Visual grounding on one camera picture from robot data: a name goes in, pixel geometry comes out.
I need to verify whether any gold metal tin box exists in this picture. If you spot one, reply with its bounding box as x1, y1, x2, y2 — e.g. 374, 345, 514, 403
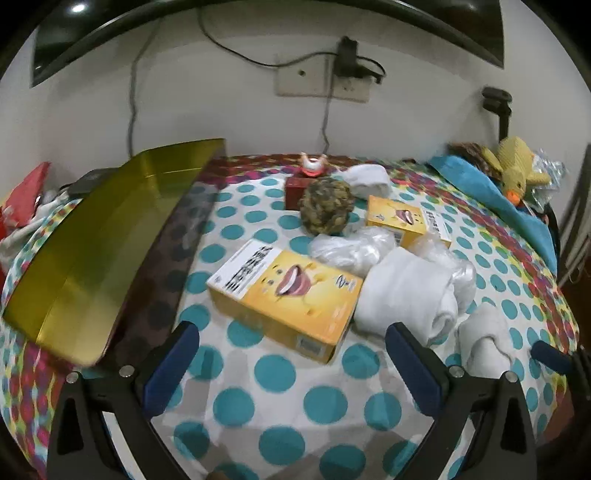
2, 137, 228, 367

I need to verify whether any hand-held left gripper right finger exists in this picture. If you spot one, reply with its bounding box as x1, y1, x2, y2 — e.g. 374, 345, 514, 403
385, 322, 539, 480

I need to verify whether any black clamp stand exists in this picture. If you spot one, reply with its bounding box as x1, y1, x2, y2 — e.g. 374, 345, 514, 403
481, 86, 513, 144

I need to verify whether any grey hanging cable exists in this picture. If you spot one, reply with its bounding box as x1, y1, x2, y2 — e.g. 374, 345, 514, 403
127, 34, 155, 160

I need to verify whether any small yellow cartoon box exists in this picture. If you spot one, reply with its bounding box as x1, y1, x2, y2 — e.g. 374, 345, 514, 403
366, 195, 453, 252

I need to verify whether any thin grey cable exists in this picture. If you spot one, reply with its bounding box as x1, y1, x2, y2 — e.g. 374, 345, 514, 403
321, 78, 333, 158

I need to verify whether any large yellow cartoon box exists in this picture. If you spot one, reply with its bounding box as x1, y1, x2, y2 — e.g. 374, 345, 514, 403
206, 239, 364, 365

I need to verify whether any santa figurine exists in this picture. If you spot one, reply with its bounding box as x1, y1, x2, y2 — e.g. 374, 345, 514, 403
298, 151, 329, 177

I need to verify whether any small white sock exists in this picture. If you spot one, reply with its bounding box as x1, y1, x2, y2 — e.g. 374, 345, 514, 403
457, 302, 515, 377

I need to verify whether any beige wall outlet plate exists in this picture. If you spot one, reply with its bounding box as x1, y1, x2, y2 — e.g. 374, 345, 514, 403
276, 53, 372, 103

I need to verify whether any red paper bag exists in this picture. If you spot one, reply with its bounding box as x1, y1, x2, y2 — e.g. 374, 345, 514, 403
0, 161, 51, 241

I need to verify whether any black flat electronic device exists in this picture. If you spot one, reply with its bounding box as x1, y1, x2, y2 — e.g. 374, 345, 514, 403
60, 168, 121, 199

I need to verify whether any white plastic bag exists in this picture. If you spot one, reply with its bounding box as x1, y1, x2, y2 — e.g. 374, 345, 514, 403
406, 231, 477, 315
308, 226, 398, 278

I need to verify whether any small dark red box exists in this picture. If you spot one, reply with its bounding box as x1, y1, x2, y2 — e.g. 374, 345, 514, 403
284, 175, 319, 210

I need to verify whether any large white sock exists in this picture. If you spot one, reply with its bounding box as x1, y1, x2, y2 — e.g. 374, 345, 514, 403
353, 249, 460, 347

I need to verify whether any brown patterned cloth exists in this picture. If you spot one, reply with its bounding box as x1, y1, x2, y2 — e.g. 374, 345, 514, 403
447, 142, 497, 174

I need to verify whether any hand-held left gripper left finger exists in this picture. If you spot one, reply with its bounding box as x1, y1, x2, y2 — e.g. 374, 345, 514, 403
46, 320, 200, 480

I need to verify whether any blue towel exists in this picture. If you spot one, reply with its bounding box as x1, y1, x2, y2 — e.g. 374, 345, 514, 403
425, 154, 559, 273

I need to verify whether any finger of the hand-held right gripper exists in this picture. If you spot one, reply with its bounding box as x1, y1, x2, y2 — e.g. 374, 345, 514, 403
530, 340, 591, 377

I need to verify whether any yellow duck plush toy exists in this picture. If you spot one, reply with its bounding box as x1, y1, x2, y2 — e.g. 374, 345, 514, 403
482, 136, 552, 204

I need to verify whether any polka dot bedsheet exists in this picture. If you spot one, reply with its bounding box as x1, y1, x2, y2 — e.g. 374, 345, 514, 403
0, 152, 583, 480

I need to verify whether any clear crinkled plastic wrapper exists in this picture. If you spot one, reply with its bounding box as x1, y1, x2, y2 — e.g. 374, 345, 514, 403
531, 148, 566, 208

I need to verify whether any black power cable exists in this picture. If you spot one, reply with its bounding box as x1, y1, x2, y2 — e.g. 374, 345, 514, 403
198, 7, 340, 70

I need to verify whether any black power adapter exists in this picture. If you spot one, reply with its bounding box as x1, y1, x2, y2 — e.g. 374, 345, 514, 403
335, 37, 361, 79

